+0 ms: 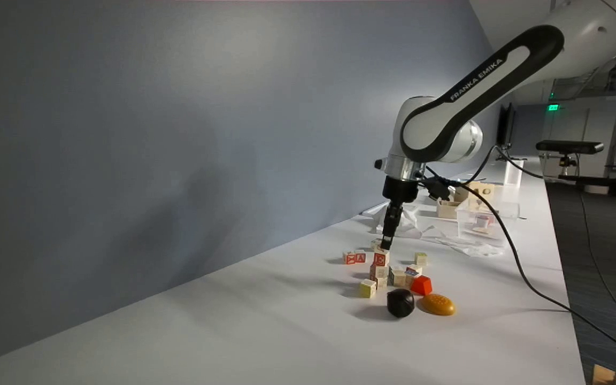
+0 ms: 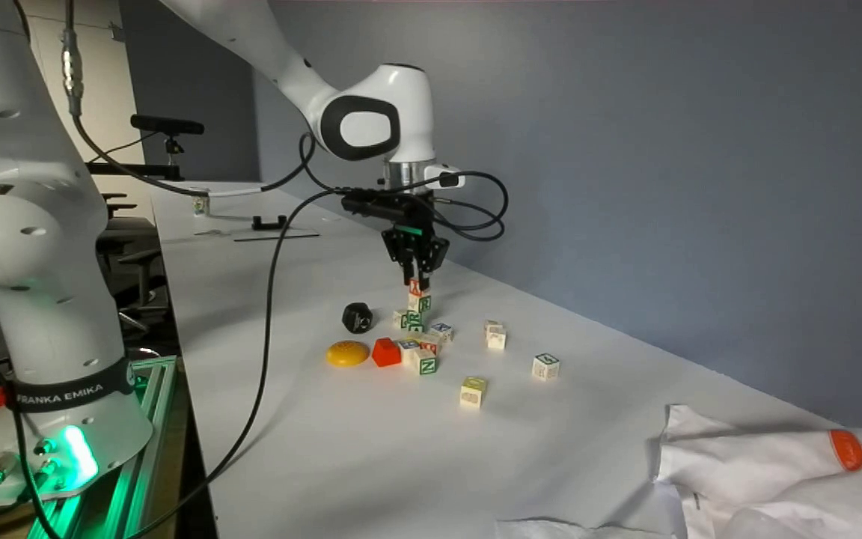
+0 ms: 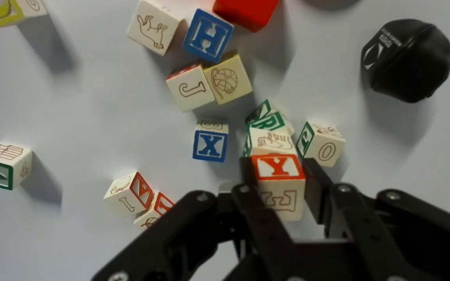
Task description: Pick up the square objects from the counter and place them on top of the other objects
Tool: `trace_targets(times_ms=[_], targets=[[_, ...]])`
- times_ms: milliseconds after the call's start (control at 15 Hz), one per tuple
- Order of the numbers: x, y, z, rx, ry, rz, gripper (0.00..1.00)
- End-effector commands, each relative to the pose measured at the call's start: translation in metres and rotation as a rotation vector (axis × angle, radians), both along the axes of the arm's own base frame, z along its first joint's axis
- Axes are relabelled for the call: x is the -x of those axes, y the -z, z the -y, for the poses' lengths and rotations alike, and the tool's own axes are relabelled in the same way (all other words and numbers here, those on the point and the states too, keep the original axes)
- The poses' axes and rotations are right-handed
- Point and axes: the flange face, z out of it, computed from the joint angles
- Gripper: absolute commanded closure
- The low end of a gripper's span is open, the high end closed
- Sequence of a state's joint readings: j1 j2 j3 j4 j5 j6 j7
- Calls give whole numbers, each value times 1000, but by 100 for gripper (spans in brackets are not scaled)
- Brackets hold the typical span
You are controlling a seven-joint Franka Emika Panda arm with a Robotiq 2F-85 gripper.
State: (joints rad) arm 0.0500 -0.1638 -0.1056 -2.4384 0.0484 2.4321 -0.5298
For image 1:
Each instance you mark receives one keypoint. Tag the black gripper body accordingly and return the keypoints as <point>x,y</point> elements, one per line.
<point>398,188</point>

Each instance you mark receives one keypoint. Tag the red letter M wooden block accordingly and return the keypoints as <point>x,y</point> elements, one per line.
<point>381,258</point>

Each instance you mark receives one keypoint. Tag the yellow letter O wooden block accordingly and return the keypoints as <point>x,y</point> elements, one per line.
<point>420,259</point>

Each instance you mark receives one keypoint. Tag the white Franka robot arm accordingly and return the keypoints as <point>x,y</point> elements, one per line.
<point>479,85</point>

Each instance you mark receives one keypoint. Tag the red framed wooden alphabet block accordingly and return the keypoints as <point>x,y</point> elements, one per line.
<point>360,259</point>
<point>349,259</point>

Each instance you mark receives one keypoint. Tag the pale scribble print wooden block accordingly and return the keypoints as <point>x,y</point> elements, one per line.
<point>377,273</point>

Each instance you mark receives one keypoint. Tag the elephant picture wooden block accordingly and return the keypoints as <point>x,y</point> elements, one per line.
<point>412,273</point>

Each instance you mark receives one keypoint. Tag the green letter N wooden block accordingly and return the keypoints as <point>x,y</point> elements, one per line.
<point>386,283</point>

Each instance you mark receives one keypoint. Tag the green letter O wooden block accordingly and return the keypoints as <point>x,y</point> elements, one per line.
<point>369,289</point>

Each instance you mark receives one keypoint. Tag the red faceted plastic object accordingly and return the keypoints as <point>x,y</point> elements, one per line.
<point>422,285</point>

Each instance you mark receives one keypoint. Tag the black faceted object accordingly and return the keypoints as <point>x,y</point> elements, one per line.
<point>401,303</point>

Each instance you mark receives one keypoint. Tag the tan wooden block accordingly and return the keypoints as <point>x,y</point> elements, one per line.
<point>481,190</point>

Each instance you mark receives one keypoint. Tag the yellow dome shaped object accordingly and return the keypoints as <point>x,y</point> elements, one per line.
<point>436,304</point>

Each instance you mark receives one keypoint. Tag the black monitor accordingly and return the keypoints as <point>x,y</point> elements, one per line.
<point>506,125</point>

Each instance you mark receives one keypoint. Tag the green exit sign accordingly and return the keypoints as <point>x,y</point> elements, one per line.
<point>553,108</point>

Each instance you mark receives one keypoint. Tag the small pale wooden block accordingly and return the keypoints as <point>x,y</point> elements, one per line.
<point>604,375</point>

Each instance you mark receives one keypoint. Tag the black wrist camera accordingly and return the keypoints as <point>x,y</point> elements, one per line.
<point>432,187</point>

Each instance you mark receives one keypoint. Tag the black stereo camera on stand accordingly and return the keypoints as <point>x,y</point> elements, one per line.
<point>570,145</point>

